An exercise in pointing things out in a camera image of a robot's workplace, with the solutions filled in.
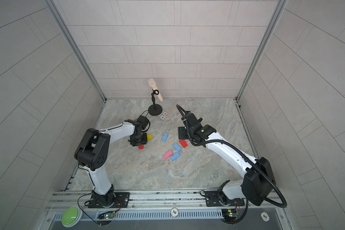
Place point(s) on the left circuit board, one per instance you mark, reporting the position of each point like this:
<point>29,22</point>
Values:
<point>107,215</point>

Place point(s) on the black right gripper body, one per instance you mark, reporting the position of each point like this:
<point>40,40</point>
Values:
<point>184,133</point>

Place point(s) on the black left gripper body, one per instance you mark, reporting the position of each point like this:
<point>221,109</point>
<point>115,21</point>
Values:
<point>138,140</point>

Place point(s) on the circuit board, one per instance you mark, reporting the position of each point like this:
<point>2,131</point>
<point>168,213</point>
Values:
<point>229,215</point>
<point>107,215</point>

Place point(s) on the poker chip on rail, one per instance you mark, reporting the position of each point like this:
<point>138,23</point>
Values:
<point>174,212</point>

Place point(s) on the black microphone stand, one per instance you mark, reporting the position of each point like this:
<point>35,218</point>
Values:
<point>155,109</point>

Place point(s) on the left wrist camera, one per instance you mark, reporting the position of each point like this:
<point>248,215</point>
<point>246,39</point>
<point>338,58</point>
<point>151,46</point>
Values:
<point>145,123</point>

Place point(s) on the green round button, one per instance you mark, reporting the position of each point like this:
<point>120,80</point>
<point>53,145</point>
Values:
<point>71,217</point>

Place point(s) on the light blue block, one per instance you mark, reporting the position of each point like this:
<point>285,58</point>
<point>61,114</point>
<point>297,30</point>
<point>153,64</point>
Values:
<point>165,136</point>
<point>175,156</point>
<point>177,147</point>

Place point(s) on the right circuit board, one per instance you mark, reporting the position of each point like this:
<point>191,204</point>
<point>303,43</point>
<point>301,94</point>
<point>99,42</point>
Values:
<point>229,215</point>

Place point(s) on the beige wooden microphone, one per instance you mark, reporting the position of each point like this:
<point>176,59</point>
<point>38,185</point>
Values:
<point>152,83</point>

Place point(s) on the pink block lower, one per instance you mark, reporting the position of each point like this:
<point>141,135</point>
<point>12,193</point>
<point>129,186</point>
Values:
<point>168,154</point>

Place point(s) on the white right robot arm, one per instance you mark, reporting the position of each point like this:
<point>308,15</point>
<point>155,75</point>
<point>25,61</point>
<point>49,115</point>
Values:
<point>258,183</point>

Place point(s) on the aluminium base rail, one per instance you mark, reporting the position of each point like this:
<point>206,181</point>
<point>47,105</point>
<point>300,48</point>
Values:
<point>154,205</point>

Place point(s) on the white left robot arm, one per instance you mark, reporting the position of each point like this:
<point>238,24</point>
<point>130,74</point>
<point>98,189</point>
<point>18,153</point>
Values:
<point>92,153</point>

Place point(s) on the poker chip right corner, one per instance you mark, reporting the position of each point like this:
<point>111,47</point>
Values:
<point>265,217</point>

